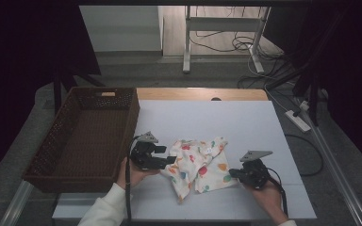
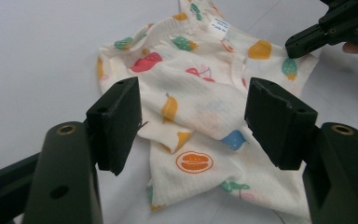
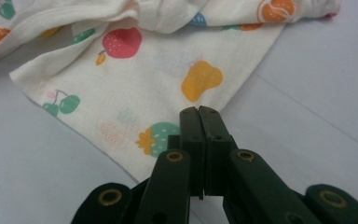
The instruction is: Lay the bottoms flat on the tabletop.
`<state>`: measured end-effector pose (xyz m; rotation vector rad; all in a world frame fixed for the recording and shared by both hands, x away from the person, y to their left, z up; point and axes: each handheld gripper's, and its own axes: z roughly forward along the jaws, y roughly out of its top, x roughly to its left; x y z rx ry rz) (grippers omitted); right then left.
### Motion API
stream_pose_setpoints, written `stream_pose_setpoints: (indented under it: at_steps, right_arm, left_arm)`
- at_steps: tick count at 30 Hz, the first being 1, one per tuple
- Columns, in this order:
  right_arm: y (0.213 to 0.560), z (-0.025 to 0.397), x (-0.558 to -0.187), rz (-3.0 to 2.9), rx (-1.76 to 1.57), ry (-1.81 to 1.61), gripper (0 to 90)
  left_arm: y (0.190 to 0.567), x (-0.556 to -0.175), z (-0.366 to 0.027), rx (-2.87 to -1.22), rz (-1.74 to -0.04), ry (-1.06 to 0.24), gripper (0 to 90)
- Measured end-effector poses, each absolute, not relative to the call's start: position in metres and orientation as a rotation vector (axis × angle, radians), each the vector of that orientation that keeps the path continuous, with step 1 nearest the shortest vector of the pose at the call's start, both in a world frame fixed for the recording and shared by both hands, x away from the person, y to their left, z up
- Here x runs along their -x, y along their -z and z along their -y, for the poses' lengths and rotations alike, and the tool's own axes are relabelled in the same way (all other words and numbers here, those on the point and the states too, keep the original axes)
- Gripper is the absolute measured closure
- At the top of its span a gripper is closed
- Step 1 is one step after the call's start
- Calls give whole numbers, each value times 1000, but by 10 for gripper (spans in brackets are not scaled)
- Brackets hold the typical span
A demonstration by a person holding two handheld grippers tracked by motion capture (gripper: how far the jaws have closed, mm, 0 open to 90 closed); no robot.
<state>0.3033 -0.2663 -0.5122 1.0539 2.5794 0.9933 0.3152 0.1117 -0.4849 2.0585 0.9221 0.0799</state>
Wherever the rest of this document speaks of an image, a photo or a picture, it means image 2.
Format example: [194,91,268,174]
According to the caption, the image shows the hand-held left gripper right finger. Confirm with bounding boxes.
[244,77,358,224]

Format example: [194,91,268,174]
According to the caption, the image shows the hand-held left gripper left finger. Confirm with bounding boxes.
[21,77,144,224]

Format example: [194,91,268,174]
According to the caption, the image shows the fruit print baby pants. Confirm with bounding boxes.
[96,0,320,222]

